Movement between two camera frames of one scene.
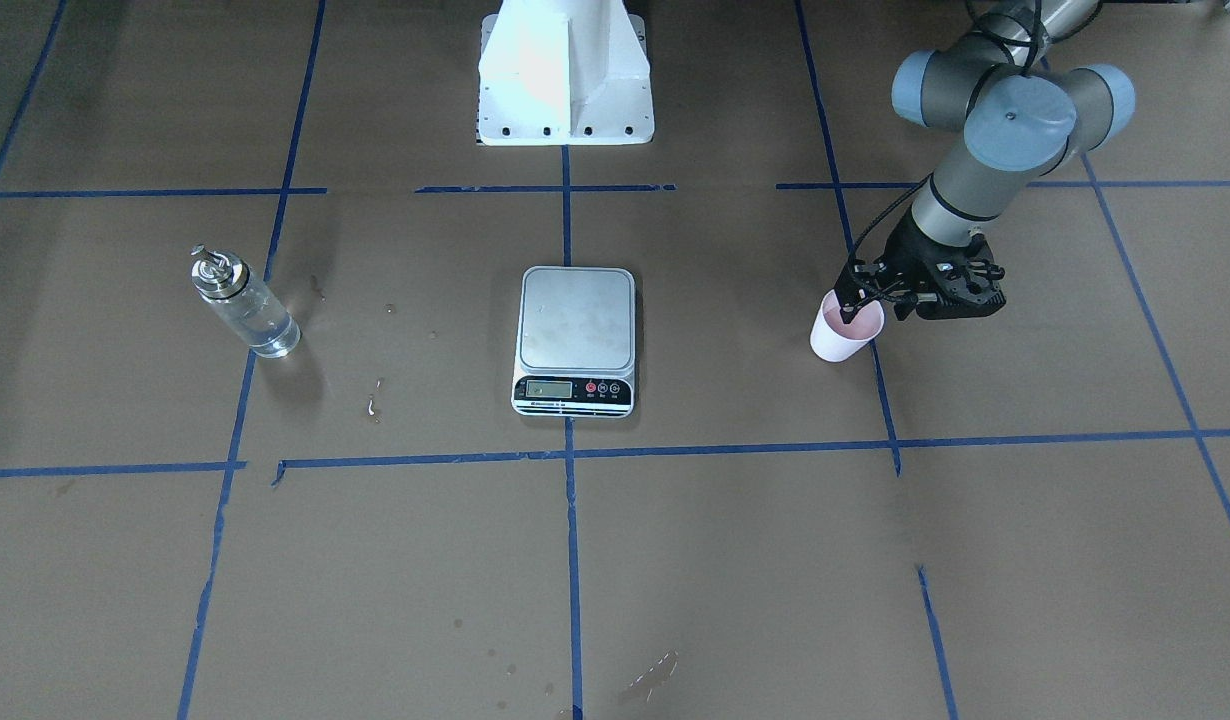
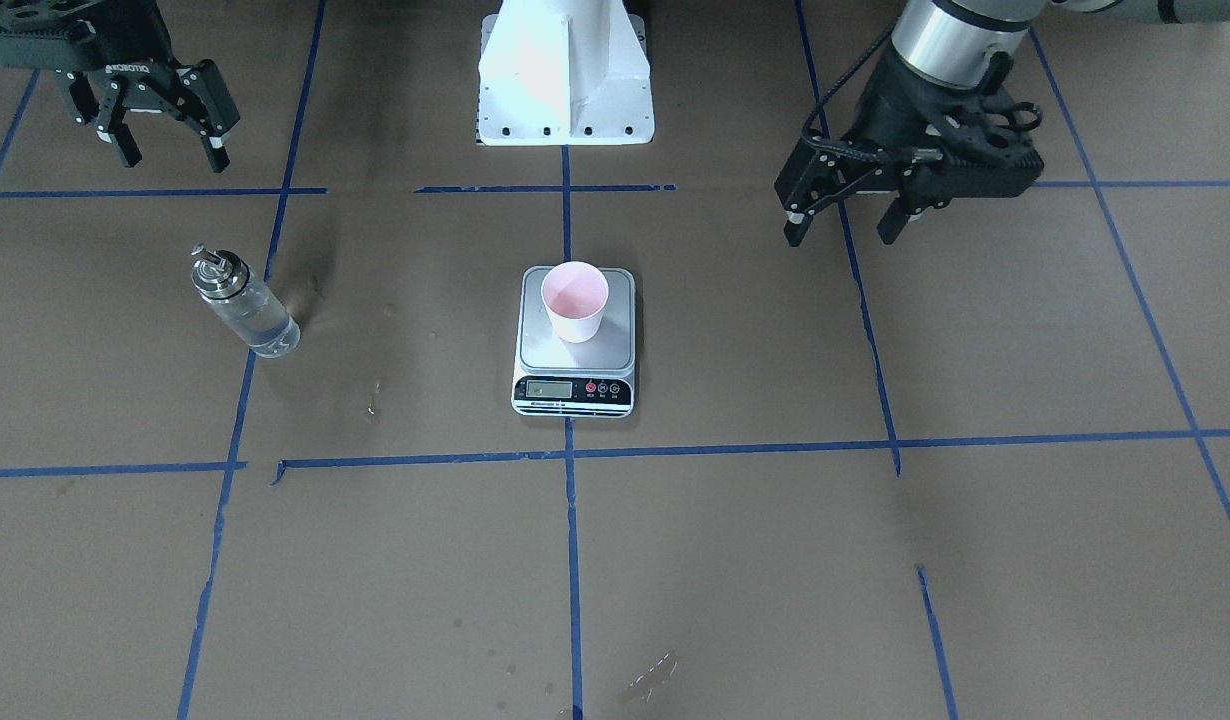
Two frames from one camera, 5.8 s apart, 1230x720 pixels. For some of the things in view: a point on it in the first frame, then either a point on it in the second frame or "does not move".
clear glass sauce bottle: [225, 286] does not move
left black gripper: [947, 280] -> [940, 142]
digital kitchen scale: [576, 342] does not move
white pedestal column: [564, 72] does not move
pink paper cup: [834, 340] -> [576, 293]
